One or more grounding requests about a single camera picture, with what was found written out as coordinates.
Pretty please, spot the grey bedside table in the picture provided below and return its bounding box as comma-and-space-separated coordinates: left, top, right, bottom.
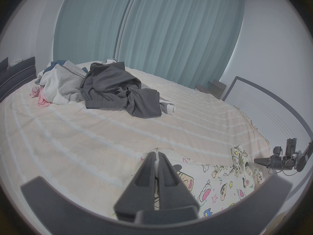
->
196, 79, 226, 100

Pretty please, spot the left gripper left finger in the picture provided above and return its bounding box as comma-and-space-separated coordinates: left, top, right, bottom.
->
114, 151, 157, 222

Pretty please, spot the black garment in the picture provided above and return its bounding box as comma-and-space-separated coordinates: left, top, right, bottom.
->
79, 61, 162, 118

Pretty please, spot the blue-green curtain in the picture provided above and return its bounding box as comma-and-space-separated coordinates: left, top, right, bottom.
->
115, 0, 246, 89
52, 0, 138, 64

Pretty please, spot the grey garment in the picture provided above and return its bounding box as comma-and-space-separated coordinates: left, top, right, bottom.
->
103, 58, 177, 115

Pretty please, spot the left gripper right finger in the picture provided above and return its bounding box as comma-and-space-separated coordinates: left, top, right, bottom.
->
158, 152, 200, 210

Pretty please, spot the dark chest of drawers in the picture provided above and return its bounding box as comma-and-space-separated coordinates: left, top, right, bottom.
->
0, 56, 37, 102

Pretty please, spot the white printed pyjama top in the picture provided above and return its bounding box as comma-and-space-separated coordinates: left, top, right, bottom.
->
111, 145, 267, 221

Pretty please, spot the bed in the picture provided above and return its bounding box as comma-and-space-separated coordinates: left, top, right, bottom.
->
0, 61, 313, 220

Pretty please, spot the pile of clothes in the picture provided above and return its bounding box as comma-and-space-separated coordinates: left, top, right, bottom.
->
30, 60, 89, 108

